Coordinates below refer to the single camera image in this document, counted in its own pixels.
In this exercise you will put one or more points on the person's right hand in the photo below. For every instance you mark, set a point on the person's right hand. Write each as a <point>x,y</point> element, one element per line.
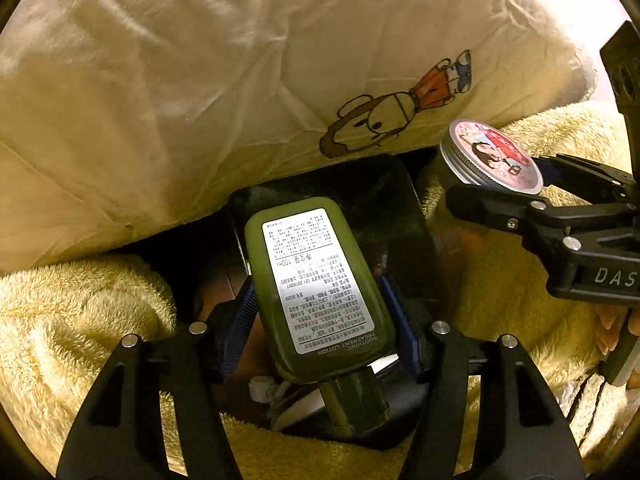
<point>611,332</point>

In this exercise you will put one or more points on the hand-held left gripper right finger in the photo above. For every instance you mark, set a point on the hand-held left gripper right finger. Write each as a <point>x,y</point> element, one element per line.
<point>396,320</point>

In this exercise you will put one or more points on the green lotion bottle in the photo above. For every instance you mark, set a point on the green lotion bottle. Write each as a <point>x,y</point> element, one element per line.
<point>320,280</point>

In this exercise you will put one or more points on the silver padded cloth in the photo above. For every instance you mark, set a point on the silver padded cloth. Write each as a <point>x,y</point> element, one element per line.
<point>595,410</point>

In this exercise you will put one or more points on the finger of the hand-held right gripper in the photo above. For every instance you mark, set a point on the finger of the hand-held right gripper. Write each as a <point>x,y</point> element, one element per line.
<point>552,170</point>
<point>490,207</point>

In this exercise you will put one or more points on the cream cartoon print quilt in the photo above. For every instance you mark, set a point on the cream cartoon print quilt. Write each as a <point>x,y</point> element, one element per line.
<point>200,85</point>

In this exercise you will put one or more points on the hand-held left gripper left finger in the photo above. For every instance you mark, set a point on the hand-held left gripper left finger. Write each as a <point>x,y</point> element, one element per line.
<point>240,322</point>

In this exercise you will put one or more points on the small white bottle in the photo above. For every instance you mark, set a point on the small white bottle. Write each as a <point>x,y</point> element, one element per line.
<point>260,388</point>

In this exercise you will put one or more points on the yellow fleece blanket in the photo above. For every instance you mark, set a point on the yellow fleece blanket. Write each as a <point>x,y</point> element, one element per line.
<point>75,320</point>

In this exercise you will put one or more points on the round tin with pink lid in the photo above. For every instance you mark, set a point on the round tin with pink lid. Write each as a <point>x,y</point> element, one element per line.
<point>490,150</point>

